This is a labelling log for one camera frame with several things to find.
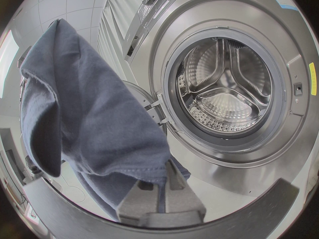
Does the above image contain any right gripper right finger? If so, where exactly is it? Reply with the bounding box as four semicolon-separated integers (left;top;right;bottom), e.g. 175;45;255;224
165;159;207;220

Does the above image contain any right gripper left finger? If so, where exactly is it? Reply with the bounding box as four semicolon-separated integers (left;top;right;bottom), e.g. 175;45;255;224
119;179;160;225

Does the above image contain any dark blue garment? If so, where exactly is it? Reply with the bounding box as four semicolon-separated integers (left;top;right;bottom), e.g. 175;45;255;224
19;18;191;221

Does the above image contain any grey washing machine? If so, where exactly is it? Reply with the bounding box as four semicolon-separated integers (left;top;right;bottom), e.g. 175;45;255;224
124;0;319;199

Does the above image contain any washing machine door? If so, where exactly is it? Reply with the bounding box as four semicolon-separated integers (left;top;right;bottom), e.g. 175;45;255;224
121;80;175;134

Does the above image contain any white curtain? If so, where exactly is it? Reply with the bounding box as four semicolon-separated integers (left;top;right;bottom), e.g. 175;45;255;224
95;0;140;82

